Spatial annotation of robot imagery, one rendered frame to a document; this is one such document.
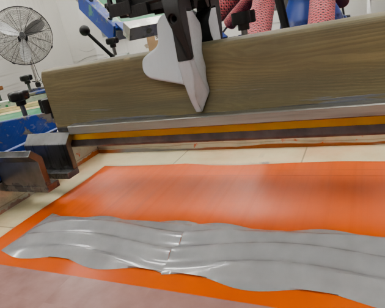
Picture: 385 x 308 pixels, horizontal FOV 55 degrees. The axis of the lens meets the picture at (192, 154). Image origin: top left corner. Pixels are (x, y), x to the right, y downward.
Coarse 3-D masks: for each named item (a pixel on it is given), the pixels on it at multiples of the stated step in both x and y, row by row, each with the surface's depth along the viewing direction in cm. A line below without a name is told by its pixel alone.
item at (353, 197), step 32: (224, 192) 38; (256, 192) 37; (288, 192) 36; (320, 192) 35; (352, 192) 33; (384, 192) 32; (256, 224) 32; (288, 224) 31; (320, 224) 30; (352, 224) 29; (384, 224) 28; (160, 288) 26; (192, 288) 25; (224, 288) 25
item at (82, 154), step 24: (144, 144) 56; (168, 144) 54; (192, 144) 52; (216, 144) 51; (240, 144) 49; (264, 144) 48; (288, 144) 47; (312, 144) 45; (336, 144) 44; (360, 144) 43; (0, 192) 44; (24, 192) 47
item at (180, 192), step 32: (96, 192) 45; (128, 192) 43; (160, 192) 41; (192, 192) 40; (32, 224) 40; (0, 256) 35; (0, 288) 30; (32, 288) 29; (64, 288) 28; (96, 288) 27; (128, 288) 27
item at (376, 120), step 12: (312, 120) 33; (324, 120) 33; (336, 120) 33; (348, 120) 32; (360, 120) 32; (372, 120) 31; (384, 120) 31; (120, 132) 43; (132, 132) 42; (144, 132) 41; (156, 132) 41; (168, 132) 40; (180, 132) 39; (192, 132) 39; (204, 132) 38; (216, 132) 38
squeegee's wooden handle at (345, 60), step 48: (240, 48) 33; (288, 48) 31; (336, 48) 30; (384, 48) 28; (48, 96) 44; (96, 96) 41; (144, 96) 38; (240, 96) 34; (288, 96) 32; (336, 96) 31; (384, 96) 29
